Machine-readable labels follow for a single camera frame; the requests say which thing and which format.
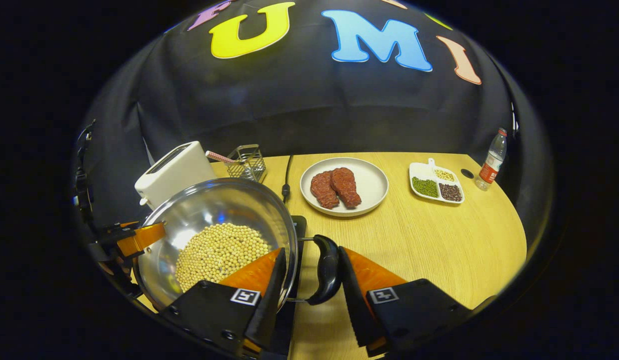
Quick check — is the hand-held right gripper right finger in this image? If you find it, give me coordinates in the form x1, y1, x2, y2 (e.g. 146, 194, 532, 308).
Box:
338, 246, 473, 357

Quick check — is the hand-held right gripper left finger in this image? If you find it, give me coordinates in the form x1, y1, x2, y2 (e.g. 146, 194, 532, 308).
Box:
159, 246, 288, 357

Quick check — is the pile of soybeans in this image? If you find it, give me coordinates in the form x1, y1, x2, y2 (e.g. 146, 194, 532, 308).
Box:
175, 222, 270, 293

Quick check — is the black induction cooktop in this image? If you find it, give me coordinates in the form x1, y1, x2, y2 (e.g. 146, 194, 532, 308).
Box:
269, 215, 308, 360

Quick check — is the stainless steel pot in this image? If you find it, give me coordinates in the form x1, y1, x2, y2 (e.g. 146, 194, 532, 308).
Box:
133, 177, 343, 313

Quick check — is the white toaster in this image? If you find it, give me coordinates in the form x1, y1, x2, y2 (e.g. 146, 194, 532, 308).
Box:
134, 140, 218, 210

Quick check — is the pink striped straw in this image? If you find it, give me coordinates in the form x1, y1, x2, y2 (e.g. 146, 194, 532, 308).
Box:
205, 150, 240, 165

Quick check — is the round white plate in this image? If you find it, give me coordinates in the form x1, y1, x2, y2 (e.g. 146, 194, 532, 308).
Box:
300, 157, 390, 218

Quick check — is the pile of green beans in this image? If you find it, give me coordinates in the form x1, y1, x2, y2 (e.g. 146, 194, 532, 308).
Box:
412, 176, 439, 198

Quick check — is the white divided dish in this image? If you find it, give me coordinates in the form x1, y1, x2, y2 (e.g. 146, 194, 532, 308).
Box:
409, 158, 465, 205

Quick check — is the pile of dark red beans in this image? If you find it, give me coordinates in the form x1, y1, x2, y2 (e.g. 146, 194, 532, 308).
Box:
438, 183, 463, 202

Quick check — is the clear bottle red label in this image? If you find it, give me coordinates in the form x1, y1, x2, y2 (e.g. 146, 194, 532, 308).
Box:
475, 127, 508, 192

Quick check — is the black backdrop cloth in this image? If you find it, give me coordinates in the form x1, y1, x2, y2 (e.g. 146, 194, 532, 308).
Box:
72, 0, 553, 241

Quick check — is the black power cable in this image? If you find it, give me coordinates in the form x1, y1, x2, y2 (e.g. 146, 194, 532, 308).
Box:
281, 154, 294, 203

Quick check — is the wire mesh holder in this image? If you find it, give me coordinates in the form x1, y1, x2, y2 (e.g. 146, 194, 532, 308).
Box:
225, 144, 267, 183

